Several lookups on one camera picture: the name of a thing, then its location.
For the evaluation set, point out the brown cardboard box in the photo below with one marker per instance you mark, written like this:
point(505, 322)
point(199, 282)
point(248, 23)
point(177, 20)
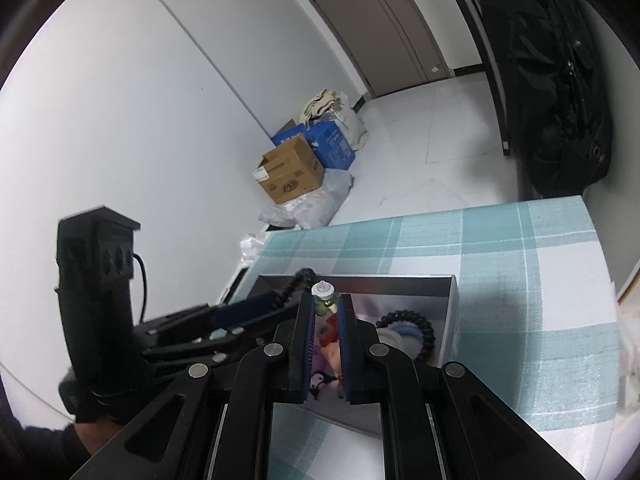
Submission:
point(290, 170)

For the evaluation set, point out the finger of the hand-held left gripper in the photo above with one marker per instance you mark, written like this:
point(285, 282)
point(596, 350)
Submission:
point(240, 310)
point(220, 345)

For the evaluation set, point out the person's left forearm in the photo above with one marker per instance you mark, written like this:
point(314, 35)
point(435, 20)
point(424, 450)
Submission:
point(95, 437)

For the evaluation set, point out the small green glass bottle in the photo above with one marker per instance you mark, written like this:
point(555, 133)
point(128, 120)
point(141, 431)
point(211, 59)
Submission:
point(324, 292)

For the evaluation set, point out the clear plastic bag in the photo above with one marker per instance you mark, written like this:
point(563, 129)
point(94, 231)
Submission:
point(320, 205)
point(252, 250)

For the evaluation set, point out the grey brown door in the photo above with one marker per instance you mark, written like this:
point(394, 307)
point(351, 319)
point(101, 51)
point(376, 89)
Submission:
point(370, 20)

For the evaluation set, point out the pink plush charm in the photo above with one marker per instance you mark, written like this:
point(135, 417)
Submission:
point(327, 355)

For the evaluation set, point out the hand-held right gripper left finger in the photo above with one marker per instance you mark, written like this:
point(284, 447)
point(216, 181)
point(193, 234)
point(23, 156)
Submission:
point(307, 345)

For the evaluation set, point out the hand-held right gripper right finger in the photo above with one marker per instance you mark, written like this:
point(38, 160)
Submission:
point(346, 350)

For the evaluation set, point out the black white plush charm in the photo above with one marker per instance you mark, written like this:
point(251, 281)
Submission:
point(320, 382)

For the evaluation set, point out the blue cardboard box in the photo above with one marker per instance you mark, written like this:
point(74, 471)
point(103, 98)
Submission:
point(332, 145)

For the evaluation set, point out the black backpack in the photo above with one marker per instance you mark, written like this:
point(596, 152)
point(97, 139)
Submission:
point(550, 85)

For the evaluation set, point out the grey cardboard box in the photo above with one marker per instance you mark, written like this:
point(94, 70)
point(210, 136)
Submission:
point(395, 286)

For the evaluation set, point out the black door frame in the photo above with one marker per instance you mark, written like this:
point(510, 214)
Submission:
point(487, 60)

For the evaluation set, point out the teal checked tablecloth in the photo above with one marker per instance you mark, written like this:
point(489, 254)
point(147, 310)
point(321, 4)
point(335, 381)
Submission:
point(500, 280)

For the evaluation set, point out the white cloth bag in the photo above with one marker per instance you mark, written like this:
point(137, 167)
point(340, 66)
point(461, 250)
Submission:
point(350, 120)

